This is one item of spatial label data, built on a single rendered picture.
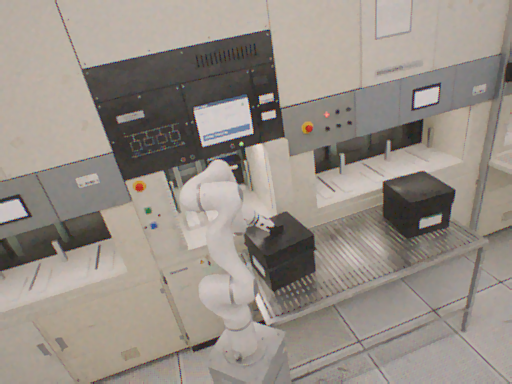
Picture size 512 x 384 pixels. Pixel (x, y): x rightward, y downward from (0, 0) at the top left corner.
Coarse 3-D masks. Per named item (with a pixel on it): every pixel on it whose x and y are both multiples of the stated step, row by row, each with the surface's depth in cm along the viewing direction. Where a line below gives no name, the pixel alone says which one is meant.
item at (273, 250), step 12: (276, 216) 193; (288, 216) 191; (252, 228) 187; (288, 228) 181; (300, 228) 180; (252, 240) 177; (264, 240) 175; (276, 240) 174; (288, 240) 172; (300, 240) 171; (312, 240) 174; (252, 252) 184; (264, 252) 167; (276, 252) 167; (288, 252) 170; (300, 252) 174; (264, 264) 172; (276, 264) 170
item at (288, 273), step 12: (312, 252) 179; (252, 264) 196; (288, 264) 174; (300, 264) 178; (312, 264) 182; (264, 276) 182; (276, 276) 174; (288, 276) 178; (300, 276) 182; (276, 288) 178
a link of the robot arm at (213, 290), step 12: (216, 276) 133; (228, 276) 132; (204, 288) 130; (216, 288) 129; (228, 288) 128; (204, 300) 131; (216, 300) 130; (228, 300) 129; (216, 312) 133; (228, 312) 136; (240, 312) 137; (228, 324) 137; (240, 324) 136
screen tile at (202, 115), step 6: (198, 114) 170; (204, 114) 171; (210, 114) 171; (216, 114) 172; (198, 120) 171; (216, 120) 174; (222, 120) 175; (204, 126) 173; (210, 126) 174; (216, 126) 175; (222, 126) 176; (204, 132) 175
